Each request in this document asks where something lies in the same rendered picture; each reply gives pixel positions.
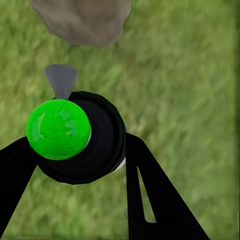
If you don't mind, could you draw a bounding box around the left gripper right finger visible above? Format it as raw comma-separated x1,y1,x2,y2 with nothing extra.
125,133,210,240

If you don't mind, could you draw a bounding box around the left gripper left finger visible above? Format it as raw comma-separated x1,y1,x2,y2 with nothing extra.
0,136,37,239

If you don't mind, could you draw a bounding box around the pesticide atomizer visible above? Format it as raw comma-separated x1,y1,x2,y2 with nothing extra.
26,64,129,185

